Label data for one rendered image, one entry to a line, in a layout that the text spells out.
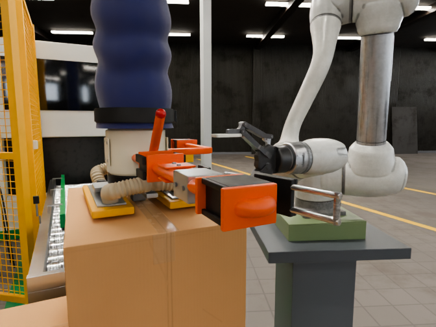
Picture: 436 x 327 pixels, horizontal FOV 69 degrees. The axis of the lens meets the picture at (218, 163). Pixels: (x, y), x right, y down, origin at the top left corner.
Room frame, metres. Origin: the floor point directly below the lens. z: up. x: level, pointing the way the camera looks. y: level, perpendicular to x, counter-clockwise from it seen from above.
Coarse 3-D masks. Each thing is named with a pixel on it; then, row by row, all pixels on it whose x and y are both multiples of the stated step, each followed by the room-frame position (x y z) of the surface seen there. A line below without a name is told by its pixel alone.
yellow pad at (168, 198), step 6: (162, 192) 0.91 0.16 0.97; (168, 192) 0.90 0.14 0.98; (156, 198) 0.92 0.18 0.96; (162, 198) 0.86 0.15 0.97; (168, 198) 0.85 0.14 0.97; (174, 198) 0.84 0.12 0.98; (168, 204) 0.82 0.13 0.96; (174, 204) 0.81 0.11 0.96; (180, 204) 0.82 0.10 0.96; (186, 204) 0.83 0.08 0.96; (192, 204) 0.83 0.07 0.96
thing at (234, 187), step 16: (208, 176) 0.42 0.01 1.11; (224, 176) 0.42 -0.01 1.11; (240, 176) 0.42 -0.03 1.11; (208, 192) 0.41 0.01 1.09; (224, 192) 0.34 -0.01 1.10; (240, 192) 0.35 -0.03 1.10; (256, 192) 0.36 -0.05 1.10; (272, 192) 0.37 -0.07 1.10; (208, 208) 0.41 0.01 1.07; (224, 208) 0.34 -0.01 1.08; (224, 224) 0.34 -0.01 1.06; (240, 224) 0.35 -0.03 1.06; (256, 224) 0.36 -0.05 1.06
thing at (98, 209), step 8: (88, 192) 0.92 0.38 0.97; (88, 200) 0.82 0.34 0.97; (96, 200) 0.80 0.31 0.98; (120, 200) 0.80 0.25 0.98; (96, 208) 0.74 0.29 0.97; (104, 208) 0.74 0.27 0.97; (112, 208) 0.75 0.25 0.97; (120, 208) 0.75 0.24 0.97; (128, 208) 0.76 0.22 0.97; (96, 216) 0.72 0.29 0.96; (104, 216) 0.73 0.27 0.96; (112, 216) 0.74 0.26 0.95
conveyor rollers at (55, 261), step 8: (72, 184) 3.18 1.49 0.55; (80, 184) 3.21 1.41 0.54; (88, 184) 3.24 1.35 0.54; (56, 192) 2.87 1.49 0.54; (56, 200) 2.55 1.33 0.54; (56, 208) 2.30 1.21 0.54; (56, 216) 2.08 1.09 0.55; (56, 224) 1.91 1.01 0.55; (56, 232) 1.76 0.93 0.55; (56, 240) 1.66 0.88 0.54; (56, 248) 1.52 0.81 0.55; (56, 256) 1.43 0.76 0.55; (48, 264) 1.35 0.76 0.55; (56, 264) 1.35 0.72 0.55
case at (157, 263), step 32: (96, 224) 0.71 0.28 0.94; (128, 224) 0.71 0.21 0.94; (160, 224) 0.71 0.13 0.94; (192, 224) 0.71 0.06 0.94; (64, 256) 0.58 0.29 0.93; (96, 256) 0.60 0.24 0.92; (128, 256) 0.62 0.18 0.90; (160, 256) 0.65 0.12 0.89; (192, 256) 0.68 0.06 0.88; (224, 256) 0.71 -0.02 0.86; (96, 288) 0.60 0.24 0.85; (128, 288) 0.62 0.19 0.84; (160, 288) 0.65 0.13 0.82; (192, 288) 0.68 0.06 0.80; (224, 288) 0.71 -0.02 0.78; (96, 320) 0.60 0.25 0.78; (128, 320) 0.62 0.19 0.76; (160, 320) 0.65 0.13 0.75; (192, 320) 0.68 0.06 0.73; (224, 320) 0.71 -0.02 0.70
